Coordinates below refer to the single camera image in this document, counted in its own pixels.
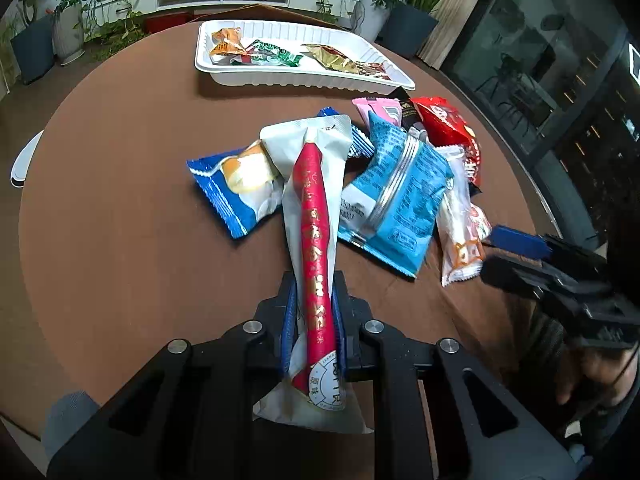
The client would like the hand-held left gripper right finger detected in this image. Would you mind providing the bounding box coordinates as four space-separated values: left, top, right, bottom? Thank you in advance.
331 270 581 480

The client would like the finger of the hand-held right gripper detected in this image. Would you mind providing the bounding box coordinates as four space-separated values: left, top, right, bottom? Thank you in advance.
480 255 591 311
487 226 608 273

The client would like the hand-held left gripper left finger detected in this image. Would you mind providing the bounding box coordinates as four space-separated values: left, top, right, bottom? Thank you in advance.
47 271 301 480

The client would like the white packet with orange print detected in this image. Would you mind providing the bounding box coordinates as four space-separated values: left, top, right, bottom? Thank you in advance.
435 145 486 288

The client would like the white packet with red stripe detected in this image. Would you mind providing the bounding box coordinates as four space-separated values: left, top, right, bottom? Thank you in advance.
252 114 375 434

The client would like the light blue snack packet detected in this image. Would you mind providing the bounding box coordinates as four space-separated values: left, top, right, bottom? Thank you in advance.
336 110 455 279

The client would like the red chocolate ball packet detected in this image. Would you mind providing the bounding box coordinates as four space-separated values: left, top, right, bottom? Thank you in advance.
410 96 483 188

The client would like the blue packet with bread picture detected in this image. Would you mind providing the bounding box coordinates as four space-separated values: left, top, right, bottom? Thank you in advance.
186 140 286 239

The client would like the black snack packet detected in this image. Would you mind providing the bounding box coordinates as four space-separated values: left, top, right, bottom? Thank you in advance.
387 86 426 133

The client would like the pink snack packet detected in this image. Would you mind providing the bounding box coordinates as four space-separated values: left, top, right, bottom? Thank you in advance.
351 96 403 128

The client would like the brown patterned snack packet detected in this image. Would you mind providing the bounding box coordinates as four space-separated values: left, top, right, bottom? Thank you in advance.
350 60 391 81

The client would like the white foam tray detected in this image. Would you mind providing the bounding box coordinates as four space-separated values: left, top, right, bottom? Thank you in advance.
194 19 415 95

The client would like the gold snack packet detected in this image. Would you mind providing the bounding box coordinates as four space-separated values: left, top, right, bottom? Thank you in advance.
300 43 363 75

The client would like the green packet of nuts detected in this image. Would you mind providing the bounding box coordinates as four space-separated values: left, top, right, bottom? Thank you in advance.
231 39 304 68

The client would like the orange snack packet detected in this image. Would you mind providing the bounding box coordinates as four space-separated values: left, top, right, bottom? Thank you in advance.
209 26 251 58

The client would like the person's right hand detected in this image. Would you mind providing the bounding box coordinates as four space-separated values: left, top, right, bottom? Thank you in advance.
555 342 640 406

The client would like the glass sliding door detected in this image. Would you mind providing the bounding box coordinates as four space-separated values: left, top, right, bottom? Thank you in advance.
440 0 640 241

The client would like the beige curtain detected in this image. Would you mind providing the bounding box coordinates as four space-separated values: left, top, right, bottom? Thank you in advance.
417 0 511 71

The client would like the person's left leg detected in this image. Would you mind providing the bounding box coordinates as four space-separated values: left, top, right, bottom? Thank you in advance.
42 391 101 461

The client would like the broad-leaf plant in blue pot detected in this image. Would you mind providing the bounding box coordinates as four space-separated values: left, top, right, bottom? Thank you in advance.
377 0 501 58

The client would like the bushy plant in white pot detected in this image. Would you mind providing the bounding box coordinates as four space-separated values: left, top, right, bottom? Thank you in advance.
357 0 401 41

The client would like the white lidded trash bin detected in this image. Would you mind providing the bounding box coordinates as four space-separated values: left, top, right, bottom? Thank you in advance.
9 130 46 189

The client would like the red storage box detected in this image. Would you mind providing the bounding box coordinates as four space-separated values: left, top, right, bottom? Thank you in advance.
145 12 188 35

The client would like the trailing pothos plant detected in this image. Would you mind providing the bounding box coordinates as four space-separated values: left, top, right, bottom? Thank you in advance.
80 0 151 56

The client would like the small plant in ribbed pot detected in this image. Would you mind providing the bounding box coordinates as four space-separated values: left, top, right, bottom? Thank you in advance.
50 0 86 66

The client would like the tall tree in blue pot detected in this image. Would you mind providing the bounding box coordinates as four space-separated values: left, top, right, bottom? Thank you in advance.
0 0 57 86

